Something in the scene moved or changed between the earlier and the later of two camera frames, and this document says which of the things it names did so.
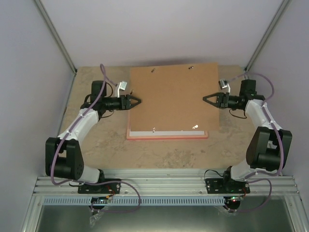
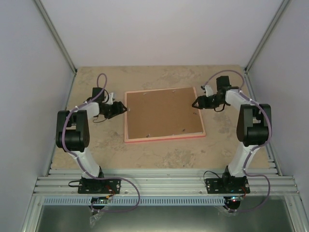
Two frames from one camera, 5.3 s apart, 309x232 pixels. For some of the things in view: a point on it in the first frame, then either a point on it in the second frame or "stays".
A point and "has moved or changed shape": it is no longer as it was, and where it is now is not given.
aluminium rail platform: [166, 183] stays
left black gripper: [125, 104] -> [118, 109]
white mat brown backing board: [171, 97] has moved or changed shape
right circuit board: [233, 199] stays
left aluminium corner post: [50, 24] stays
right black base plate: [226, 186] stays
